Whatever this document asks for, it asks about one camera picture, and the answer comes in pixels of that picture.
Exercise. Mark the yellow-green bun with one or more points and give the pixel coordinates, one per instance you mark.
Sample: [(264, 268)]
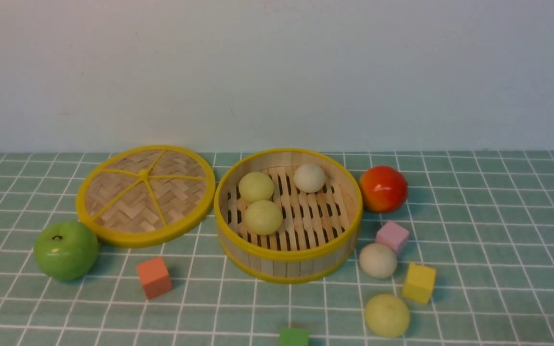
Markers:
[(256, 186), (387, 315), (263, 217)]

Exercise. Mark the white bun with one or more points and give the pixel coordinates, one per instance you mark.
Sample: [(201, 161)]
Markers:
[(309, 178), (378, 261)]

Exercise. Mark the bamboo steamer tray yellow rim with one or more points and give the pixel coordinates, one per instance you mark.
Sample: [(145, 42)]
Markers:
[(319, 231)]

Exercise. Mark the woven bamboo steamer lid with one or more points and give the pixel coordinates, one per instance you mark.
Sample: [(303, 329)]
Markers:
[(146, 196)]

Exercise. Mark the red orange tomato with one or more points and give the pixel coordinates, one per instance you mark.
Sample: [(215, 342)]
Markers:
[(384, 189)]

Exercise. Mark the pink cube block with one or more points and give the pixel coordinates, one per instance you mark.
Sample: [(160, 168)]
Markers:
[(393, 235)]

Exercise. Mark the orange cube block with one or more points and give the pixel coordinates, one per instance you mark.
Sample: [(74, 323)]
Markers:
[(154, 277)]

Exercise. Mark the green cube block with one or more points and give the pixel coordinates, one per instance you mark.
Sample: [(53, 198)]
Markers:
[(294, 337)]

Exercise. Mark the yellow cube block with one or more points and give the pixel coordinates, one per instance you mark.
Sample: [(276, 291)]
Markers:
[(419, 283)]

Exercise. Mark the green apple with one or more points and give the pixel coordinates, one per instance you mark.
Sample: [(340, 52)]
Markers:
[(66, 251)]

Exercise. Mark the green checkered tablecloth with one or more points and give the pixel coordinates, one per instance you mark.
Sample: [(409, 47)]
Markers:
[(484, 220)]

